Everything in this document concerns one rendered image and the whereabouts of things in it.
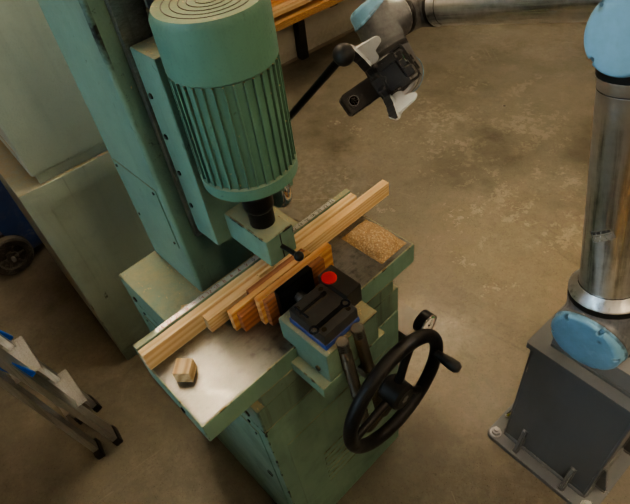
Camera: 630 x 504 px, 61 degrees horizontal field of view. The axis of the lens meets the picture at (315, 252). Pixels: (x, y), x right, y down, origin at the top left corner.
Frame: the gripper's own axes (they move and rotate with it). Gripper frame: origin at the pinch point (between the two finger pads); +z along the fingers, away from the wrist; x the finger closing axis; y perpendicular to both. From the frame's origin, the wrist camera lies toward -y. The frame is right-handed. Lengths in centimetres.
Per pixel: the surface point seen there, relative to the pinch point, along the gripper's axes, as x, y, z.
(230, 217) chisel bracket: 4.2, -37.6, 0.8
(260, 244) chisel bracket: 12.0, -33.6, 4.5
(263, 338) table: 28, -44, 8
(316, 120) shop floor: -21, -75, -223
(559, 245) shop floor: 93, 5, -146
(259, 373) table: 32, -45, 15
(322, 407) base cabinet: 53, -53, -8
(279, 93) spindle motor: -6.0, -9.3, 15.7
